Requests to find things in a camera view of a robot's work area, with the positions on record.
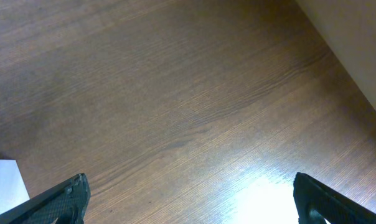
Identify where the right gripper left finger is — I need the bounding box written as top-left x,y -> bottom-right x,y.
0,173 -> 91,224

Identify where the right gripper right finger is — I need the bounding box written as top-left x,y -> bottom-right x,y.
293,172 -> 376,224

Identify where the white cardboard box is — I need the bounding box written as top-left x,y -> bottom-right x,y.
0,159 -> 30,214

